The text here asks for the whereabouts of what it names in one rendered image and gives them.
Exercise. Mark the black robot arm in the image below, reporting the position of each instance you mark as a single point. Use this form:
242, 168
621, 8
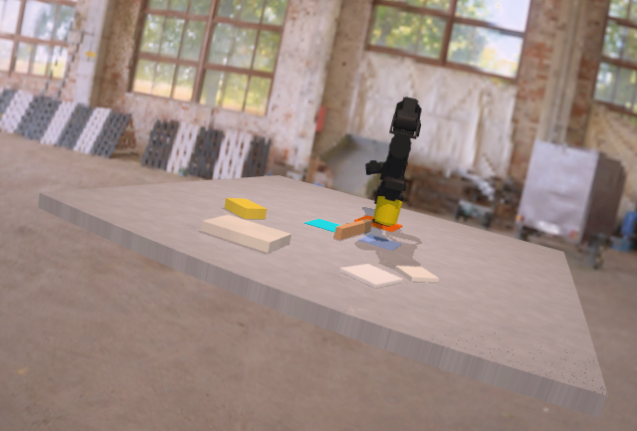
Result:
405, 121

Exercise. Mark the yellow cup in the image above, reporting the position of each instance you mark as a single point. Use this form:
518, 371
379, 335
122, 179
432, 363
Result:
386, 211

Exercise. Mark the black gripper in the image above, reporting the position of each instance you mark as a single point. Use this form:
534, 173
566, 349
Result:
394, 183

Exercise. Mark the orange wooden beam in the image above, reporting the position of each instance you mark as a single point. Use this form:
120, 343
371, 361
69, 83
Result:
352, 229

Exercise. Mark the yellow flat block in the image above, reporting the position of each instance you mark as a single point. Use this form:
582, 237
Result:
245, 208

